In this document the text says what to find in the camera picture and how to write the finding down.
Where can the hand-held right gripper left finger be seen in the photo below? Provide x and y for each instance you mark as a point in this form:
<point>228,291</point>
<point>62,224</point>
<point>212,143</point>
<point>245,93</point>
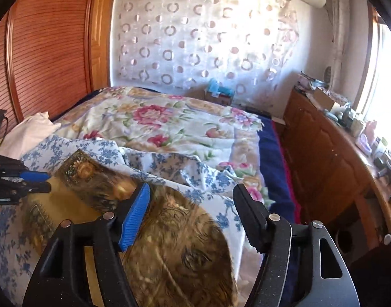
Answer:
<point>134,220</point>

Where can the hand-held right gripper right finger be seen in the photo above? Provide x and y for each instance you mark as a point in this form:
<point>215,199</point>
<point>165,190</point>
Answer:
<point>251,220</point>

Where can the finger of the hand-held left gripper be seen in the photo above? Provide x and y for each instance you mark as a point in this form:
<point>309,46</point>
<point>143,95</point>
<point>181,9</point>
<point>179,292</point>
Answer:
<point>33,176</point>
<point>35,187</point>

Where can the mustard patterned garment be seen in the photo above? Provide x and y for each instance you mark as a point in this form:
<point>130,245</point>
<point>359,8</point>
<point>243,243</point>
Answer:
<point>182,230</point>

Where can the pale beige cloth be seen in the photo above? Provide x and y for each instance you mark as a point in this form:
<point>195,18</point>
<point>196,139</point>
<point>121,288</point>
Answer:
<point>29,131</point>

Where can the navy blue blanket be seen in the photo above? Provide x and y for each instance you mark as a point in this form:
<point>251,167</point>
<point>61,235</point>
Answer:
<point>275,172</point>

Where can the blue floral white garment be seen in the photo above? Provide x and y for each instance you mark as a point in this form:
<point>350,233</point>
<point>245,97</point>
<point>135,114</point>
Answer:
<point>182,172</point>

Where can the floral bedspread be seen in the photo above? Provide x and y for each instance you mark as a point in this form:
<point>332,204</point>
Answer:
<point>150,128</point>

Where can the long wooden cabinet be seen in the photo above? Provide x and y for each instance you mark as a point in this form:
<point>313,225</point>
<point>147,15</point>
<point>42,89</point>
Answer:
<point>320,153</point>

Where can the wooden slatted wardrobe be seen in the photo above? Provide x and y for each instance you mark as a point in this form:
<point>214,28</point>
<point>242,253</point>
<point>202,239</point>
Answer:
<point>54,38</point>

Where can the cardboard box with blue contents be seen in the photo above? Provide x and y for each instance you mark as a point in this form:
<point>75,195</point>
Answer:
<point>219,94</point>

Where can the open cardboard box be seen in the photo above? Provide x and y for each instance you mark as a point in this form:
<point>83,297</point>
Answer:
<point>321,99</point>

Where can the clutter of small bottles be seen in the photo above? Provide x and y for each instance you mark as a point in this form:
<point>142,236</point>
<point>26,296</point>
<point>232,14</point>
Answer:
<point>368,137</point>

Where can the pile of papers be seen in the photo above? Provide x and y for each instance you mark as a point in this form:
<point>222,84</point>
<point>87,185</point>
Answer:
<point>307,81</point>

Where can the white circle-patterned curtain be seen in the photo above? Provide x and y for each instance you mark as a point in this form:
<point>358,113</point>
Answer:
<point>198,38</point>

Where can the window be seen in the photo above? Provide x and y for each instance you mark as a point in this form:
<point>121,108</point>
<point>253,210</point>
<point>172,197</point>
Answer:
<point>384,80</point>

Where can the beige side curtain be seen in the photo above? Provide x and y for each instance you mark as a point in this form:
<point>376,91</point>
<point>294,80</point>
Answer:
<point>340,32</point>

